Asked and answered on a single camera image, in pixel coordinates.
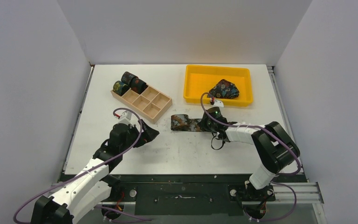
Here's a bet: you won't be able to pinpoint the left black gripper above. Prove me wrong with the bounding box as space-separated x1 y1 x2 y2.
120 119 158 153

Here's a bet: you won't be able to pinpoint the orange grey floral tie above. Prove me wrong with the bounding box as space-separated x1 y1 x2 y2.
171 114 202 132

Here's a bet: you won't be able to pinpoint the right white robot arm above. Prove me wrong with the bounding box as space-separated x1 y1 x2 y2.
199 107 301 200

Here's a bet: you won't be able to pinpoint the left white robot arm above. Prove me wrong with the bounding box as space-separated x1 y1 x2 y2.
30 120 159 224

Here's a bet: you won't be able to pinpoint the dark floral folded tie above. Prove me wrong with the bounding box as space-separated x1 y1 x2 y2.
209 79 240 99

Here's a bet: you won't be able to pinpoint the wooden compartment tray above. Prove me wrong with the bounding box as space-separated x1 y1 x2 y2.
110 86 172 124

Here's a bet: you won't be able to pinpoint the yellow plastic bin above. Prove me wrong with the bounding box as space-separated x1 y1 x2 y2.
183 65 253 107

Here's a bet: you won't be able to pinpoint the yellow floral rolled tie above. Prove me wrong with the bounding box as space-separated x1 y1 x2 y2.
112 80 130 96

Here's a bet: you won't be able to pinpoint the red patterned rolled tie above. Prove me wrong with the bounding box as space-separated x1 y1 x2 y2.
130 77 148 94

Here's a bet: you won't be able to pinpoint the dark rolled tie rear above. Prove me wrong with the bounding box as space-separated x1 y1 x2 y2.
121 71 137 86

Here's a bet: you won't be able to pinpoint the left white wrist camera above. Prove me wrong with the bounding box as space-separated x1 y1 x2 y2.
117 111 133 126

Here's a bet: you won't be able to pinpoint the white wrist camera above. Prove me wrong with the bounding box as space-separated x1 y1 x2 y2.
117 111 133 126
210 98 224 108

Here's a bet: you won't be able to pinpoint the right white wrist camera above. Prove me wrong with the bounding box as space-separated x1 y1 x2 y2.
210 98 224 108

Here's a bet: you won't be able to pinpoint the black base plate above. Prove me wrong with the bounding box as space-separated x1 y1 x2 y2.
58 174 306 217

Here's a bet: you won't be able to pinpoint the aluminium frame rail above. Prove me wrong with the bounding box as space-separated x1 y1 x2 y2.
41 182 330 224

